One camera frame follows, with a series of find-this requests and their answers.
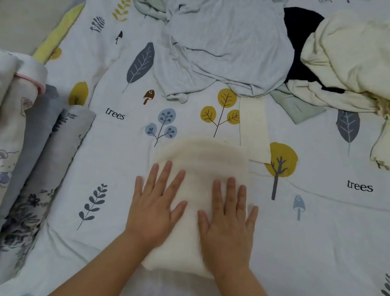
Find person's right hand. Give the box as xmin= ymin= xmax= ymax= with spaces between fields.
xmin=193 ymin=174 xmax=262 ymax=280

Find bed with leaf print bedding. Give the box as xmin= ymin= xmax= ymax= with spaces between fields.
xmin=0 ymin=0 xmax=390 ymax=296

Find person's left forearm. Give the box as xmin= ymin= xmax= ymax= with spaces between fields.
xmin=45 ymin=226 xmax=152 ymax=296

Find sage green zip jacket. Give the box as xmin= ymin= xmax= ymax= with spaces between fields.
xmin=124 ymin=0 xmax=336 ymax=127

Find person's left hand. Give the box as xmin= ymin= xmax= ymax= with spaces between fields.
xmin=123 ymin=156 xmax=191 ymax=254

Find grey Chip n Dale shirt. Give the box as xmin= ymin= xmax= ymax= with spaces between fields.
xmin=150 ymin=0 xmax=300 ymax=113

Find person's right forearm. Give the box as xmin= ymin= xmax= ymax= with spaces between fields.
xmin=210 ymin=262 xmax=287 ymax=296

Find light blue denim jeans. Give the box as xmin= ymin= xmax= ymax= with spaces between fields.
xmin=0 ymin=80 xmax=69 ymax=284

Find black garment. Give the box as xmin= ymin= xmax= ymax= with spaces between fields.
xmin=277 ymin=6 xmax=351 ymax=95

